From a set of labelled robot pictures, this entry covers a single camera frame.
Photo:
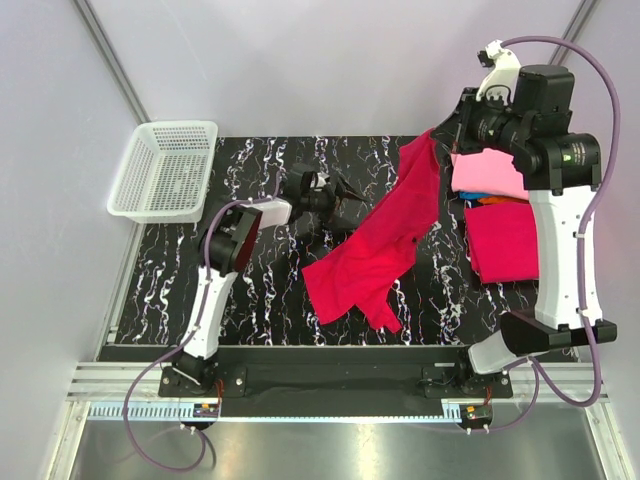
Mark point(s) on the folded blue t shirt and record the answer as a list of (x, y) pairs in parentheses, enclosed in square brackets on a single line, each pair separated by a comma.
[(472, 196)]

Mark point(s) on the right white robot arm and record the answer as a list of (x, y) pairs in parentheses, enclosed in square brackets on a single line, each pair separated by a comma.
[(562, 175)]

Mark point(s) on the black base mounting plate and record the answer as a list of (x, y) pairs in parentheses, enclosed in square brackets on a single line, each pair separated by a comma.
[(317, 405)]

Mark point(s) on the folded pink t shirt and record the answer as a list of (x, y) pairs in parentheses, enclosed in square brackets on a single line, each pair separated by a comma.
[(490, 172)]

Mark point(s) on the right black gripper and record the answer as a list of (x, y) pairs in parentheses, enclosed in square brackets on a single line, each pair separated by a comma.
[(454, 131)]

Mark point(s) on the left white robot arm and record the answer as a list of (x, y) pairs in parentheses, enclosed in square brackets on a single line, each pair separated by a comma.
[(225, 248)]

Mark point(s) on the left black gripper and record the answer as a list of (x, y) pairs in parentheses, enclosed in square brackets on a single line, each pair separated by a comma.
[(341, 191)]

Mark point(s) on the crimson t shirt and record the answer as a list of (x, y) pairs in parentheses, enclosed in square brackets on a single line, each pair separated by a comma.
[(361, 271), (502, 240)]

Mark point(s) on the aluminium frame rail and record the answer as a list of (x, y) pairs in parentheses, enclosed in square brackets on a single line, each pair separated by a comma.
[(111, 381)]

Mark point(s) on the black marble pattern mat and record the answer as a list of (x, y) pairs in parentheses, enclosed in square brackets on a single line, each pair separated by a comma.
[(440, 301)]

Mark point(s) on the white plastic basket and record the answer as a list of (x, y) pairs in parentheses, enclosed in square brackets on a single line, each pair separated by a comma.
[(163, 176)]

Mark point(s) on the folded orange t shirt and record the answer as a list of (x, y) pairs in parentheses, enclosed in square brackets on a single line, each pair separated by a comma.
[(492, 200)]

